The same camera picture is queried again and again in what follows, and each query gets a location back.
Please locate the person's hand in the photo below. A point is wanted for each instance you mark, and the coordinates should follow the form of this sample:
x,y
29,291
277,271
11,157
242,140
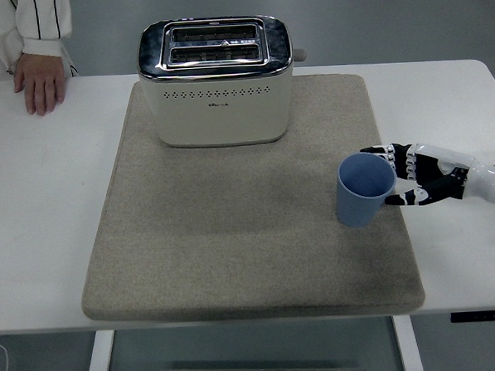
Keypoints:
x,y
40,82

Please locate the black table control panel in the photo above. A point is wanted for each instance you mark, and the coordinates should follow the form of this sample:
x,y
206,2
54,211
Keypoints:
x,y
484,316

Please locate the person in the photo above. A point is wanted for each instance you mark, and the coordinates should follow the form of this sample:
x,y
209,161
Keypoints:
x,y
7,27

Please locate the blue plastic cup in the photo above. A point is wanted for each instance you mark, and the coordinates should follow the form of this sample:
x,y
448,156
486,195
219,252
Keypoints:
x,y
356,206

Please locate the white table leg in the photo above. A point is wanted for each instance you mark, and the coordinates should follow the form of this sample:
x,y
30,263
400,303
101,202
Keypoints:
x,y
407,347
100,361

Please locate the cream toaster chrome top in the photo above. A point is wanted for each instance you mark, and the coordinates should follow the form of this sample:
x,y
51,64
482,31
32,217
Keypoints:
x,y
221,112

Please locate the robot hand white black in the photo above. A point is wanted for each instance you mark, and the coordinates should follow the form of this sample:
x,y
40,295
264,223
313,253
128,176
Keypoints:
x,y
431,176

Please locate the beige felt mat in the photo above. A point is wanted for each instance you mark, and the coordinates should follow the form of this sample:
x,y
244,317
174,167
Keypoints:
x,y
233,236

